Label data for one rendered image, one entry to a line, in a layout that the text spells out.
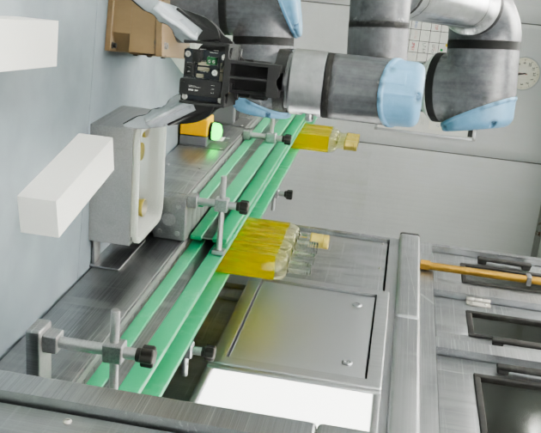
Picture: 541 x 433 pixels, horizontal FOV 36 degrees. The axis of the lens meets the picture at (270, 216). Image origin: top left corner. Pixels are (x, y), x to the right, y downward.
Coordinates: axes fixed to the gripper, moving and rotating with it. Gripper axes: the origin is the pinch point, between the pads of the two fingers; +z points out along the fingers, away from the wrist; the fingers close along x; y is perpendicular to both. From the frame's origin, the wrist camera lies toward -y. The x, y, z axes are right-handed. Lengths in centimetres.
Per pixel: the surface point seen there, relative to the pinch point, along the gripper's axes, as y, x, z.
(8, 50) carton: 3.2, 0.0, 13.9
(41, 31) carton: -6.1, -2.4, 13.9
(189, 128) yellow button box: -103, 19, 18
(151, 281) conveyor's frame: -45, 41, 8
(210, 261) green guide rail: -61, 40, 0
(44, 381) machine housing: 21.4, 32.7, -0.4
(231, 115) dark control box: -130, 18, 13
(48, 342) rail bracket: 0.6, 37.1, 8.0
